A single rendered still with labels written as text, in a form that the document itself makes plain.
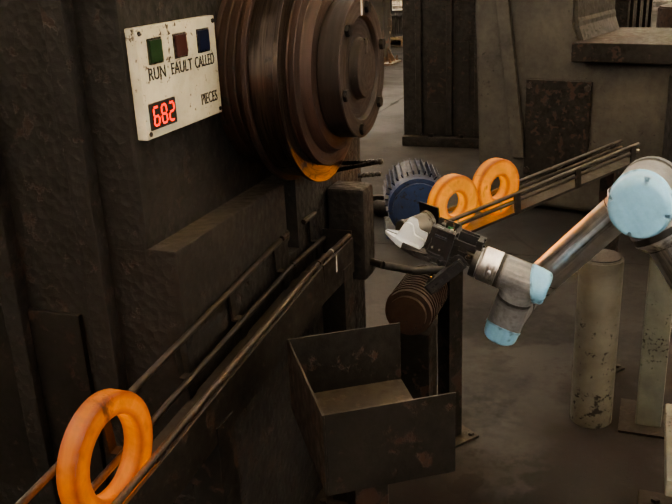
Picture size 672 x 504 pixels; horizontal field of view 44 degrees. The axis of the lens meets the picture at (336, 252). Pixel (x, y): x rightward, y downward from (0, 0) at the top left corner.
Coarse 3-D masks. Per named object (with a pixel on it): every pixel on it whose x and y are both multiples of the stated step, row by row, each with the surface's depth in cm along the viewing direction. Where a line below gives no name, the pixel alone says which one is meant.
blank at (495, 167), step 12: (480, 168) 220; (492, 168) 220; (504, 168) 222; (516, 168) 225; (480, 180) 219; (492, 180) 221; (504, 180) 225; (516, 180) 226; (480, 192) 220; (504, 192) 226; (480, 204) 221
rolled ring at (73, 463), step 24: (96, 408) 112; (120, 408) 116; (144, 408) 122; (72, 432) 110; (96, 432) 111; (144, 432) 123; (72, 456) 108; (144, 456) 123; (72, 480) 108; (120, 480) 121
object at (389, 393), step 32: (288, 352) 141; (320, 352) 143; (352, 352) 145; (384, 352) 147; (320, 384) 146; (352, 384) 147; (384, 384) 148; (320, 416) 119; (352, 416) 119; (384, 416) 120; (416, 416) 121; (448, 416) 123; (320, 448) 122; (352, 448) 120; (384, 448) 122; (416, 448) 123; (448, 448) 125; (320, 480) 125; (352, 480) 122; (384, 480) 124
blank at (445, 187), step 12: (444, 180) 213; (456, 180) 214; (468, 180) 216; (432, 192) 213; (444, 192) 212; (456, 192) 215; (468, 192) 217; (432, 204) 212; (444, 204) 213; (468, 204) 218; (444, 216) 214; (468, 216) 219
